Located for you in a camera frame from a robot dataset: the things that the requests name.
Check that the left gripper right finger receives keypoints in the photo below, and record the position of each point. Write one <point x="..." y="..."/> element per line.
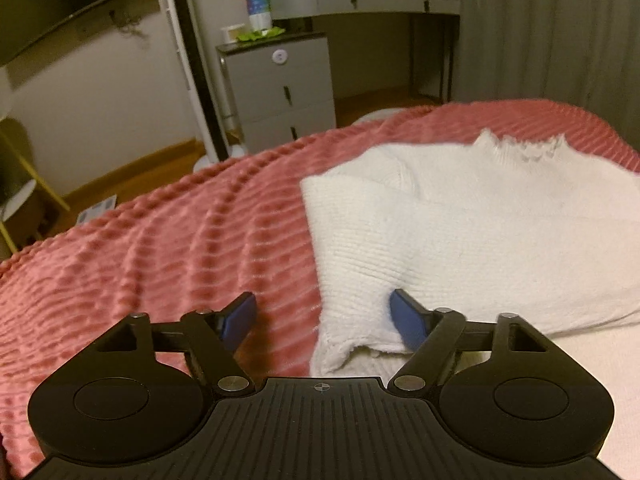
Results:
<point x="437" y="338"/>

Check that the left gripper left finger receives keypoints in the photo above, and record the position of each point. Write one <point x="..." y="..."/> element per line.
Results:
<point x="208" y="340"/>

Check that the white knit sweater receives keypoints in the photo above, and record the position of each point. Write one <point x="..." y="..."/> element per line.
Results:
<point x="497" y="225"/>

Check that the red ribbed bed blanket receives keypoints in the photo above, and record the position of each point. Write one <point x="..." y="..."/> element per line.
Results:
<point x="238" y="226"/>

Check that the grey drawer cabinet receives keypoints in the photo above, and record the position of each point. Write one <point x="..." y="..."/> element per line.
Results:
<point x="279" y="89"/>

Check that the green tray on cabinet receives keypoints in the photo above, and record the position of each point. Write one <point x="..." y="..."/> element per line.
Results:
<point x="260" y="35"/>

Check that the blue white tissue box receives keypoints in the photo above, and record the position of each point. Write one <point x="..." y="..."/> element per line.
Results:
<point x="260" y="15"/>

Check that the grey curtain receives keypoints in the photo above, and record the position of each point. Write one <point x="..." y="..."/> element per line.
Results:
<point x="581" y="52"/>

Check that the grey vanity desk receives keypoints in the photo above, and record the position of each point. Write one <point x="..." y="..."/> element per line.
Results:
<point x="432" y="28"/>

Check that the white standing fan column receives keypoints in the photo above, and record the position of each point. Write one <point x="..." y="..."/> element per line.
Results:
<point x="183" y="23"/>

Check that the yellow frame side table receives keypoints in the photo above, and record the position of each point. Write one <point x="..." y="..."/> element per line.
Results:
<point x="29" y="204"/>

